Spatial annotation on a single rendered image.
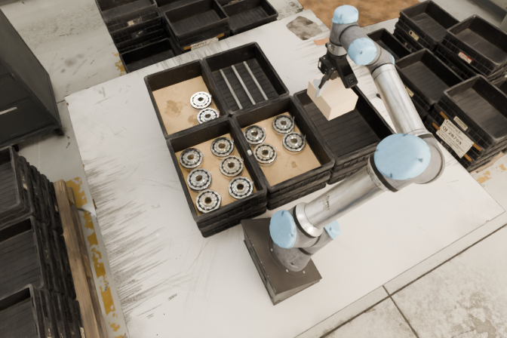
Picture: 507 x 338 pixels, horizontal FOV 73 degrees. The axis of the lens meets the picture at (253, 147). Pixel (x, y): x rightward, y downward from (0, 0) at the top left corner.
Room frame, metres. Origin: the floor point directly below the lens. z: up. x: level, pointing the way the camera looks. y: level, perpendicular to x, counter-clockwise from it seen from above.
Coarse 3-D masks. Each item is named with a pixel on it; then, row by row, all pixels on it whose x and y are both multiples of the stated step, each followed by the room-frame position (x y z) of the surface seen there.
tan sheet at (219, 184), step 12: (204, 144) 0.86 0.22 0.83; (204, 156) 0.79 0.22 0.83; (240, 156) 0.78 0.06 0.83; (180, 168) 0.74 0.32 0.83; (204, 168) 0.73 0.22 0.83; (216, 168) 0.73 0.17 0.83; (216, 180) 0.67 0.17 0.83; (228, 180) 0.67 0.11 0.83; (192, 192) 0.62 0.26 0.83; (228, 192) 0.61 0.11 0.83
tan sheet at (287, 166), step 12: (264, 120) 0.97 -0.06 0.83; (276, 144) 0.84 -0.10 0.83; (288, 156) 0.77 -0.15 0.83; (300, 156) 0.77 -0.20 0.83; (312, 156) 0.76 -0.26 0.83; (264, 168) 0.72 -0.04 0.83; (276, 168) 0.71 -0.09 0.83; (288, 168) 0.71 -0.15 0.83; (300, 168) 0.71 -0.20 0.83; (312, 168) 0.70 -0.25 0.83; (276, 180) 0.65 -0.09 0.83
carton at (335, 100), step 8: (312, 80) 0.94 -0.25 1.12; (336, 80) 0.93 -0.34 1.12; (312, 88) 0.91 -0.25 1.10; (328, 88) 0.89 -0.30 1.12; (336, 88) 0.89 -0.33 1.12; (344, 88) 0.89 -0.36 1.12; (312, 96) 0.90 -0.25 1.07; (320, 96) 0.86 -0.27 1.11; (328, 96) 0.86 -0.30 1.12; (336, 96) 0.85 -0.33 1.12; (344, 96) 0.85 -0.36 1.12; (352, 96) 0.85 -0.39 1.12; (320, 104) 0.86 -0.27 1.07; (328, 104) 0.82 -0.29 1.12; (336, 104) 0.81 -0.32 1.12; (344, 104) 0.82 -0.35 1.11; (352, 104) 0.84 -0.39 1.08; (328, 112) 0.80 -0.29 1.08; (336, 112) 0.81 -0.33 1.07; (344, 112) 0.83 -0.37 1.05; (328, 120) 0.80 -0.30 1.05
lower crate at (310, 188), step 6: (318, 180) 0.65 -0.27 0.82; (324, 180) 0.66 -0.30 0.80; (306, 186) 0.63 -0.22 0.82; (312, 186) 0.65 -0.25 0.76; (318, 186) 0.66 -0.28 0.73; (324, 186) 0.67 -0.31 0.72; (294, 192) 0.61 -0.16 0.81; (300, 192) 0.63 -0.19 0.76; (306, 192) 0.64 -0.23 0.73; (312, 192) 0.64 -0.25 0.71; (276, 198) 0.58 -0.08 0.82; (282, 198) 0.60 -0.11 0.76; (288, 198) 0.61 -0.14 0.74; (294, 198) 0.62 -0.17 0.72; (270, 204) 0.58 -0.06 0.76; (276, 204) 0.59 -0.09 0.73; (282, 204) 0.59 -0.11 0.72
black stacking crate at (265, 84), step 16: (240, 48) 1.37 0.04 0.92; (256, 48) 1.38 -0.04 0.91; (208, 64) 1.30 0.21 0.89; (224, 64) 1.33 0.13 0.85; (240, 64) 1.35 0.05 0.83; (256, 64) 1.35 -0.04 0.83; (224, 80) 1.25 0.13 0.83; (272, 80) 1.19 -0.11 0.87; (224, 96) 1.14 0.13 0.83; (240, 96) 1.13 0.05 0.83; (256, 96) 1.13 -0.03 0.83; (272, 96) 1.12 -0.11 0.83
